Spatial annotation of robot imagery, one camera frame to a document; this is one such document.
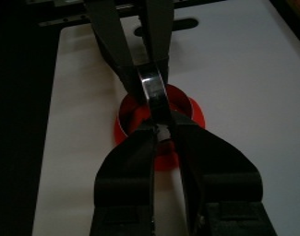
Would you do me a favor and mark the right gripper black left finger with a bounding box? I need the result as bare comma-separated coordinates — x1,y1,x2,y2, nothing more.
89,120,161,236

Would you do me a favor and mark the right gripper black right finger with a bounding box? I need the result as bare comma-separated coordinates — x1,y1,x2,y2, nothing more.
169,110,279,236

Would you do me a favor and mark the flat red dough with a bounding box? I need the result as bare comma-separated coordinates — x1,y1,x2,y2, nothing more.
113,84,208,172

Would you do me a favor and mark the white cutting board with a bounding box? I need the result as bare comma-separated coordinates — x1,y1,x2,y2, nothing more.
30,0,300,236

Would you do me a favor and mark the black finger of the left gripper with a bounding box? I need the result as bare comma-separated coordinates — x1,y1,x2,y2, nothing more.
83,0,149,104
143,0,174,87

